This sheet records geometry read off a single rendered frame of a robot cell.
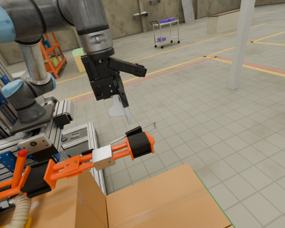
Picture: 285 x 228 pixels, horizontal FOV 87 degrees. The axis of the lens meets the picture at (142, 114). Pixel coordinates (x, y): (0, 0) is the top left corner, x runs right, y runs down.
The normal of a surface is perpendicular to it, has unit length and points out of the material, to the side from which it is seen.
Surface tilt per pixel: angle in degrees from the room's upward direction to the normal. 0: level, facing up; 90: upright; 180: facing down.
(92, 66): 90
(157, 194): 0
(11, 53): 90
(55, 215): 0
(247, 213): 0
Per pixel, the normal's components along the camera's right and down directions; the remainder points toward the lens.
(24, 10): 0.71, 0.07
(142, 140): -0.17, -0.82
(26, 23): 0.77, 0.50
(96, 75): 0.35, 0.47
